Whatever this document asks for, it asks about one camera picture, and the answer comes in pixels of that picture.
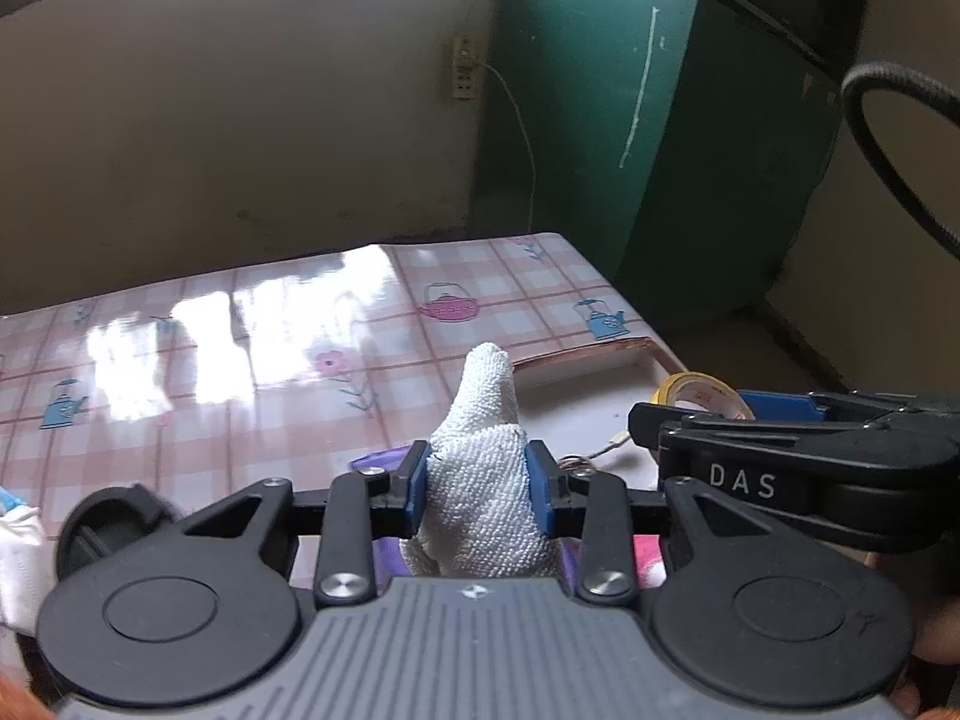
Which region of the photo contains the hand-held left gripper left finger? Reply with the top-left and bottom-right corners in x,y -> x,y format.
176,439 -> 432,608

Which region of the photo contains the yellow tape roll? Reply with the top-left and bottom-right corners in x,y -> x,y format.
651,373 -> 755,421

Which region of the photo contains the thin white cable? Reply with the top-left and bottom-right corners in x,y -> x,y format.
457,0 -> 538,235

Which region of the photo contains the white towel cloth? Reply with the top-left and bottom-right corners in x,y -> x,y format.
401,343 -> 560,580

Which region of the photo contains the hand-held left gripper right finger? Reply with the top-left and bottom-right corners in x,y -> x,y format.
525,439 -> 758,608

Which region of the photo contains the person's right hand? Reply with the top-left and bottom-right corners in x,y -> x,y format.
896,591 -> 960,720

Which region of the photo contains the key ring with cord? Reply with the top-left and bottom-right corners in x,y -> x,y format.
559,431 -> 631,477

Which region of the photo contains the checked teapot print tablecloth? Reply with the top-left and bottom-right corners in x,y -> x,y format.
0,232 -> 653,593

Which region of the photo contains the green door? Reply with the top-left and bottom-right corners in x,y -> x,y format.
471,0 -> 875,332

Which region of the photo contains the wall socket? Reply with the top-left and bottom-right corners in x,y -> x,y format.
450,36 -> 482,103

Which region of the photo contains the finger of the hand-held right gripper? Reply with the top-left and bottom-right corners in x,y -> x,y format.
739,390 -> 960,423
628,401 -> 957,460

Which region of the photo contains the purple tissue pack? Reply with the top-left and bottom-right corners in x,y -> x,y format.
349,450 -> 586,593

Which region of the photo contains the cardboard box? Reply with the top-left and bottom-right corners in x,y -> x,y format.
514,336 -> 676,496

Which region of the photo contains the pink fuzzy cloth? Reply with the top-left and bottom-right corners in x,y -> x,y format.
634,532 -> 668,590

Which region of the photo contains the black braided cable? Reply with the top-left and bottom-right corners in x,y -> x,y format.
840,64 -> 960,256

